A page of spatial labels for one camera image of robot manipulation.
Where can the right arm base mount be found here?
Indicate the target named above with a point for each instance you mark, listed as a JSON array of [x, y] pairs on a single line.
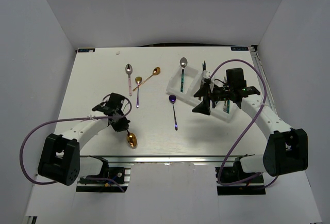
[[239, 185]]

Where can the blue label sticker left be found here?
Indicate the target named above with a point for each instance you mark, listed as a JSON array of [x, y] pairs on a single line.
[[86, 50]]

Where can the long gold spoon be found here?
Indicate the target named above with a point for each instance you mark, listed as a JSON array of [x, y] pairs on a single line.
[[156, 71]]

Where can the blue label sticker right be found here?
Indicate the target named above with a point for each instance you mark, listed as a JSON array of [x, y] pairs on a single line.
[[239, 48]]

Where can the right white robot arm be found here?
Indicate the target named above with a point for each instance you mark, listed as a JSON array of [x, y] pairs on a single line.
[[286, 149]]

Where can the white three-compartment tray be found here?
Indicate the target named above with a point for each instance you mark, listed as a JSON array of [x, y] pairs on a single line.
[[192, 79]]

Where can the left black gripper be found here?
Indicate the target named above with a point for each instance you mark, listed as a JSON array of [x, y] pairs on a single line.
[[123, 125]]

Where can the silver fork green patterned handle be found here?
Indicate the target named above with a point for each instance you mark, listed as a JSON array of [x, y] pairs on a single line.
[[228, 106]]

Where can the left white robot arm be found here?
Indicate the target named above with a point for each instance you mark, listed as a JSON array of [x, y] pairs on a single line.
[[60, 158]]

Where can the silver knife green patterned handle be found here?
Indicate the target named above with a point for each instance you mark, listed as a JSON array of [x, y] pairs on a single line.
[[203, 67]]

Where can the silver spoon pink handle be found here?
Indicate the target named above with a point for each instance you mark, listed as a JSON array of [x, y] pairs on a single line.
[[129, 70]]

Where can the dark blue purple spoon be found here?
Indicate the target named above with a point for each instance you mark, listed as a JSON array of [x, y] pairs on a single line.
[[172, 99]]

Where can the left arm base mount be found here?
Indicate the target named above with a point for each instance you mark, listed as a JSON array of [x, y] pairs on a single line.
[[101, 175]]

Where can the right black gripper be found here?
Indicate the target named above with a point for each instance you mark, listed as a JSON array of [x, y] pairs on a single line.
[[203, 107]]

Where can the silver spoon green patterned handle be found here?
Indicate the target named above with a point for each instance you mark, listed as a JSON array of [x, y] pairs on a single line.
[[183, 63]]

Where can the gold bowl purple handle spoon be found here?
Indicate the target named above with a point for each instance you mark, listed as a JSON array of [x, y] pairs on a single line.
[[138, 81]]

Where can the aluminium rail right side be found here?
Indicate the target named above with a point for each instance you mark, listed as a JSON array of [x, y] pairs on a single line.
[[258, 65]]

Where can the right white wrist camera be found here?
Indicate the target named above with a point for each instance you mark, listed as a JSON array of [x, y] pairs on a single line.
[[207, 75]]

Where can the blue label sticker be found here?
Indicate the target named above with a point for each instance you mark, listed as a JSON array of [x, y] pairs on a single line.
[[239, 48], [86, 50]]

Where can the ornate gold spoon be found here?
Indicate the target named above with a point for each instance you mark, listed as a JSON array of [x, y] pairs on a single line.
[[131, 139]]

